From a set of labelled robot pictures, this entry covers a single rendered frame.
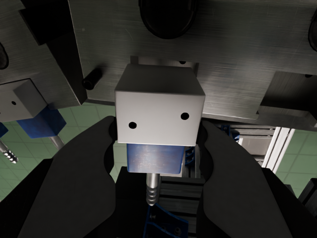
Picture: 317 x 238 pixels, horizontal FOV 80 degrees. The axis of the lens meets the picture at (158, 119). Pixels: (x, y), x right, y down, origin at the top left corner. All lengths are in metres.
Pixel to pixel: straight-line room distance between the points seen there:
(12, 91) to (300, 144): 1.55
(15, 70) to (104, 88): 0.12
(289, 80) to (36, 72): 0.25
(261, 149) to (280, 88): 1.04
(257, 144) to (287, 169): 0.61
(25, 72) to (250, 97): 0.23
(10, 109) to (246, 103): 0.24
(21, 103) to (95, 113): 1.20
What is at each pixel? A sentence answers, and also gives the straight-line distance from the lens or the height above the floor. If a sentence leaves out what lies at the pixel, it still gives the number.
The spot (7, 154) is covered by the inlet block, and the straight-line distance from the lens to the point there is 0.40.
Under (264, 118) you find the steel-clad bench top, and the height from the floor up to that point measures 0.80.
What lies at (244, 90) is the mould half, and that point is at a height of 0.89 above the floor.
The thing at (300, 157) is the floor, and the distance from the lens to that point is 1.70.
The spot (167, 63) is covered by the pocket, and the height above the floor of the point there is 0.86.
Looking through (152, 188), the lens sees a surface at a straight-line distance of 0.19.
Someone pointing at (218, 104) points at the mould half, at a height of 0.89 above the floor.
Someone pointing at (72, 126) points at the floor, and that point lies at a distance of 1.62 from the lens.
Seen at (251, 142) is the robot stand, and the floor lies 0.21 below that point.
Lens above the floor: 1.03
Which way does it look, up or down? 52 degrees down
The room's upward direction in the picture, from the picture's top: 167 degrees counter-clockwise
